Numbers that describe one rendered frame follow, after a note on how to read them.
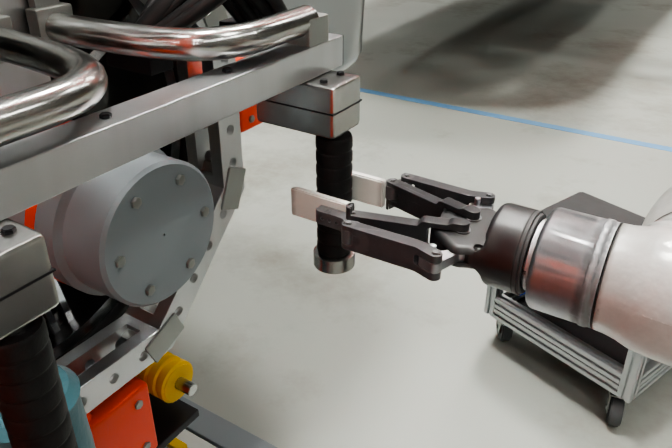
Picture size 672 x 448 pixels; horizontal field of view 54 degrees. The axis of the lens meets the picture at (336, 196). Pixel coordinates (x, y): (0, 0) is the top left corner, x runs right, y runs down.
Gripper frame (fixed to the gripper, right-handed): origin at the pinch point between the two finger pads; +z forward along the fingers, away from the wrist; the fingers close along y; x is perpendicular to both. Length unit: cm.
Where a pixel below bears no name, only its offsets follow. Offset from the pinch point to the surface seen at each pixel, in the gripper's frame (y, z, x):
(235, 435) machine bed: 21, 38, -75
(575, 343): 77, -15, -67
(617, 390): 72, -25, -72
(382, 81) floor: 263, 137, -82
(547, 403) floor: 72, -12, -83
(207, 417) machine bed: 21, 46, -75
